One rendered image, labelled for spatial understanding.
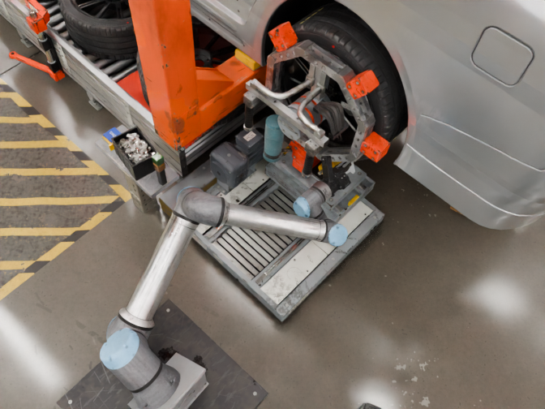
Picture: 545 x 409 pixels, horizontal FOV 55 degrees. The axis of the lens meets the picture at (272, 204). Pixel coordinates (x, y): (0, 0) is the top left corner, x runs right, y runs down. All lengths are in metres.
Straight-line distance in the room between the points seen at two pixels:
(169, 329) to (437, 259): 1.49
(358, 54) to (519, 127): 0.64
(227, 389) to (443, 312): 1.21
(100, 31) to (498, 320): 2.64
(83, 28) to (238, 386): 2.11
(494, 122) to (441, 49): 0.30
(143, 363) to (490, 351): 1.71
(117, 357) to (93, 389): 0.38
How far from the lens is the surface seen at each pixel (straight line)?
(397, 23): 1.91
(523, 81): 1.77
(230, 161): 2.63
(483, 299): 3.00
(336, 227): 2.13
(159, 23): 2.00
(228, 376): 2.29
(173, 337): 2.35
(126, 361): 2.01
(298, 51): 2.14
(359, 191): 2.90
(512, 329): 3.01
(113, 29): 3.20
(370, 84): 2.01
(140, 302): 2.14
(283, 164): 2.85
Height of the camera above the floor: 2.53
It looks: 58 degrees down
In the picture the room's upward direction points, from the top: 7 degrees clockwise
